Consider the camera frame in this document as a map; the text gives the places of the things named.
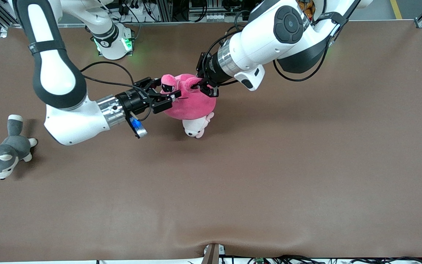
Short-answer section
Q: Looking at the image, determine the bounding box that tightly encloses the orange snack bag pile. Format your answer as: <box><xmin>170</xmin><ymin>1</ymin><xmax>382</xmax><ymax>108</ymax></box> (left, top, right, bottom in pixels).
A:
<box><xmin>297</xmin><ymin>0</ymin><xmax>315</xmax><ymax>19</ymax></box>

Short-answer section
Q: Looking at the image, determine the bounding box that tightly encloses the hot pink round plush toy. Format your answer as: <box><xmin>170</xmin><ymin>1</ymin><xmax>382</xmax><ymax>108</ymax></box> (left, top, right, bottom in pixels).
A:
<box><xmin>160</xmin><ymin>73</ymin><xmax>217</xmax><ymax>121</ymax></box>

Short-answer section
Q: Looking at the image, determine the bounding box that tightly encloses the white power strip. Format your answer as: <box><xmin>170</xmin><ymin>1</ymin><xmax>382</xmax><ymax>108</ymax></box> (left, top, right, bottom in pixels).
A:
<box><xmin>207</xmin><ymin>13</ymin><xmax>242</xmax><ymax>22</ymax></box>

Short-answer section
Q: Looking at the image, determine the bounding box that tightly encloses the grey white husky plush toy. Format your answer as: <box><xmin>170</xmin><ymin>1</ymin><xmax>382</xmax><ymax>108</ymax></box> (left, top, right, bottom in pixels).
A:
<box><xmin>0</xmin><ymin>114</ymin><xmax>38</xmax><ymax>180</ymax></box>

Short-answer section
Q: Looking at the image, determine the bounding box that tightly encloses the aluminium table edge rail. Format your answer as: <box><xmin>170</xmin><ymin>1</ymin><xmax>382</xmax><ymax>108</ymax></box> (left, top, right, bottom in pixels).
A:
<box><xmin>59</xmin><ymin>21</ymin><xmax>250</xmax><ymax>29</ymax></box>

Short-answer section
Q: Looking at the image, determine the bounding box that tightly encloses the metal clamp bracket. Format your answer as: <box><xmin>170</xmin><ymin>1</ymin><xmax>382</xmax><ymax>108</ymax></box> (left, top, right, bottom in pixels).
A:
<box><xmin>201</xmin><ymin>243</ymin><xmax>226</xmax><ymax>264</ymax></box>

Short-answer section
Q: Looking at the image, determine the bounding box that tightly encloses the brown table cover mat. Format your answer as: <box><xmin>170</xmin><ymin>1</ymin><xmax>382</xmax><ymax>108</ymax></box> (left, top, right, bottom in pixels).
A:
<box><xmin>0</xmin><ymin>20</ymin><xmax>422</xmax><ymax>263</ymax></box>

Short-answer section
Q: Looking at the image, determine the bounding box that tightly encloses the pale pink white plush toy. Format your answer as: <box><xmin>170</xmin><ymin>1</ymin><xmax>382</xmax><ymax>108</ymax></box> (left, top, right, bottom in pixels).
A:
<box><xmin>182</xmin><ymin>112</ymin><xmax>215</xmax><ymax>139</ymax></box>

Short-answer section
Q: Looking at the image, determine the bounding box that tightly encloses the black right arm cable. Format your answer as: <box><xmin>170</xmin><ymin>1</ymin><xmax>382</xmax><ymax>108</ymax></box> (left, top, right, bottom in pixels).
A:
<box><xmin>80</xmin><ymin>61</ymin><xmax>153</xmax><ymax>122</ymax></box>

